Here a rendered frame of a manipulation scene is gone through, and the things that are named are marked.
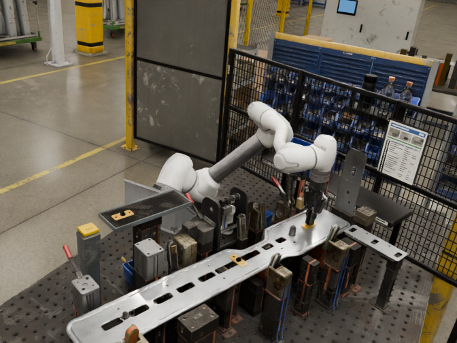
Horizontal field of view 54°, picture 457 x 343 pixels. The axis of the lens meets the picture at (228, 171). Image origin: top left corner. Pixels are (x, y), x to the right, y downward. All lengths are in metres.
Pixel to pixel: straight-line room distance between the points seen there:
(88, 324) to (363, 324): 1.21
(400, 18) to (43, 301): 7.53
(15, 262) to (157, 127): 2.12
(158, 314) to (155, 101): 3.46
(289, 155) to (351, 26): 7.03
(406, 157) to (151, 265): 1.40
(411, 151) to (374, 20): 6.40
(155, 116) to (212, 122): 0.71
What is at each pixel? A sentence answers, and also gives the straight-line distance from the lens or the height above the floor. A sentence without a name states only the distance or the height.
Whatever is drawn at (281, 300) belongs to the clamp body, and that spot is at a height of 0.92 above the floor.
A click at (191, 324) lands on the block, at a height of 1.03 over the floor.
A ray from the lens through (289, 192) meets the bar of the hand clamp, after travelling 2.21.
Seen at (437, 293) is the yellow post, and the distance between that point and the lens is 2.70.
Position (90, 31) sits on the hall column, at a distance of 9.57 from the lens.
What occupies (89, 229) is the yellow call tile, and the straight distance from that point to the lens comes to 1.79.
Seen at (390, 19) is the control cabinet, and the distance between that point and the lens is 8.66.
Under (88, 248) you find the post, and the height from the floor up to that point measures 1.10.
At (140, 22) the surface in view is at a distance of 4.82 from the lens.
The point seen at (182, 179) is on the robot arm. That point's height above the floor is 0.95.
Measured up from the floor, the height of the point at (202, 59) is 1.19.
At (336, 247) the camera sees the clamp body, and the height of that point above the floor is 1.04.
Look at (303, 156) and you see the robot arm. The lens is 1.91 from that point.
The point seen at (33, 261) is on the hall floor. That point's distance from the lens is 3.61.
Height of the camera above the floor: 2.15
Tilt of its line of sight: 26 degrees down
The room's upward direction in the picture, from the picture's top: 6 degrees clockwise
